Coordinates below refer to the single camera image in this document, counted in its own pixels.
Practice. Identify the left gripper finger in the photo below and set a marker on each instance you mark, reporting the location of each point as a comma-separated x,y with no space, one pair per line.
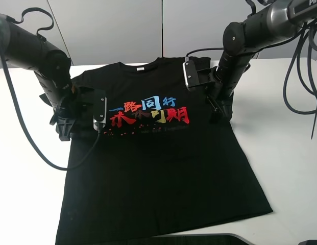
64,127

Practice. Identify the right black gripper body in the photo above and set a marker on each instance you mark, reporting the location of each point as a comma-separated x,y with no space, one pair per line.
215,88

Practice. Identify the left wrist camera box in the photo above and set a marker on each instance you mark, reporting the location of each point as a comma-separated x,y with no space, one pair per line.
99,109

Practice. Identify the black printed t-shirt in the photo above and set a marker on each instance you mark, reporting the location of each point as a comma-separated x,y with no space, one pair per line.
160,165

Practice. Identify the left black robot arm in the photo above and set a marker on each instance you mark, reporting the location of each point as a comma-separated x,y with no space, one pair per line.
33,52

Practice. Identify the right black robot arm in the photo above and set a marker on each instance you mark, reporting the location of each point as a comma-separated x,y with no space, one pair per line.
280,22

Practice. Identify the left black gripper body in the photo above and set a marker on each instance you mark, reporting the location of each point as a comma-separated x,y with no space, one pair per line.
77,104

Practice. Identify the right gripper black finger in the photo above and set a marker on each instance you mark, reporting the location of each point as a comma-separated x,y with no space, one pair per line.
220,110

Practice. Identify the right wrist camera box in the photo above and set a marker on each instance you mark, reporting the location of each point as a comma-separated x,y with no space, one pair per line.
190,75

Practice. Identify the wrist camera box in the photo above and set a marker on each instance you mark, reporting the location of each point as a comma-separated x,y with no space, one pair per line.
99,109
190,75

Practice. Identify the black robot base front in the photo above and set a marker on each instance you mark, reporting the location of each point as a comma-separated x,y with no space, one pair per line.
202,240

